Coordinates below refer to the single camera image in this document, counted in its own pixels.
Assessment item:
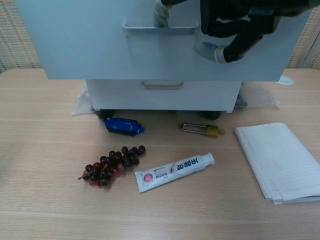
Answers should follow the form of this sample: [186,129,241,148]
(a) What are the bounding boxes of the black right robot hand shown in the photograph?
[153,0,279,64]

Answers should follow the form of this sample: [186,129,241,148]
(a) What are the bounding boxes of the silver drawer handle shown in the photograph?
[141,80,185,91]
[122,23,196,37]

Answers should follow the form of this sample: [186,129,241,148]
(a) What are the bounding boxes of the white cabinet drawer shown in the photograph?
[14,0,312,83]
[85,79,242,111]

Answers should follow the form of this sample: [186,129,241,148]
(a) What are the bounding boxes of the white table grommet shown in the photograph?
[278,75,294,86]

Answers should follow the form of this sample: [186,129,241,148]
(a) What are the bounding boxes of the black caster wheel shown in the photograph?
[94,109,111,120]
[196,110,222,121]

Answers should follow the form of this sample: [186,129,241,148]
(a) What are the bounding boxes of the brass long-shackle padlock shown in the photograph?
[180,122,220,139]

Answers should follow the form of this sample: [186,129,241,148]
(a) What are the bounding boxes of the white lined notebook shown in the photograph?
[234,122,320,205]

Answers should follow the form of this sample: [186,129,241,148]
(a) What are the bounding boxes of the blue snack packet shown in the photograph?
[103,116,146,137]

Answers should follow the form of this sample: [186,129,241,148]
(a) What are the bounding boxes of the white toothpaste tube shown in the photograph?
[134,152,216,194]

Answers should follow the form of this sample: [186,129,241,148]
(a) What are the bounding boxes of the clear plastic bag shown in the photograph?
[71,81,281,117]

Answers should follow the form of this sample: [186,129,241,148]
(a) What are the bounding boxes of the dark red grape bunch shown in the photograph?
[77,144,147,187]

